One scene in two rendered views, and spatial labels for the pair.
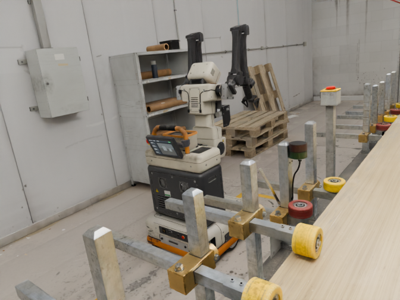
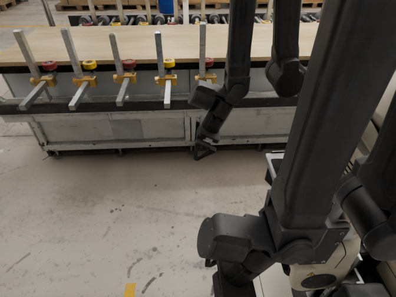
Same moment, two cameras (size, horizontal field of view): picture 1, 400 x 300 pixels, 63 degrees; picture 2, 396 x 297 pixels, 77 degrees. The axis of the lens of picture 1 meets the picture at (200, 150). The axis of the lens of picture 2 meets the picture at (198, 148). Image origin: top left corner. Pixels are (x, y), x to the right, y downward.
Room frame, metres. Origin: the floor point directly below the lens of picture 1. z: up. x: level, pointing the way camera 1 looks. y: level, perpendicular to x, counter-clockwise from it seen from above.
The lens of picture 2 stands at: (3.07, -0.01, 1.53)
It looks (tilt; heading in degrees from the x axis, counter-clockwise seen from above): 41 degrees down; 227
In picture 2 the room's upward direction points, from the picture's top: straight up
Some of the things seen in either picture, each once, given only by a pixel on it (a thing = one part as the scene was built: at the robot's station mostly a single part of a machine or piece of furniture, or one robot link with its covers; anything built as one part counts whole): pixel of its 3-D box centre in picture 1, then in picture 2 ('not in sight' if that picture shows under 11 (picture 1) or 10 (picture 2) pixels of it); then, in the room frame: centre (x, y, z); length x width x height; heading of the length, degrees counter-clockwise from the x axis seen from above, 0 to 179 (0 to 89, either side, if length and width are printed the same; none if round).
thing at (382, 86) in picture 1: (381, 112); (121, 73); (2.42, -1.41, 0.87); 0.04 x 0.04 x 0.48; 50
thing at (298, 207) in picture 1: (300, 218); not in sight; (1.00, -0.32, 0.85); 0.08 x 0.08 x 0.11
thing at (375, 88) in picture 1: (374, 118); (161, 72); (2.22, -1.25, 0.87); 0.04 x 0.04 x 0.48; 50
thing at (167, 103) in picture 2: (358, 127); (168, 87); (2.25, -1.15, 0.82); 0.43 x 0.03 x 0.04; 50
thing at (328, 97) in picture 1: (330, 97); not in sight; (1.46, -0.62, 1.18); 0.07 x 0.07 x 0.08; 50
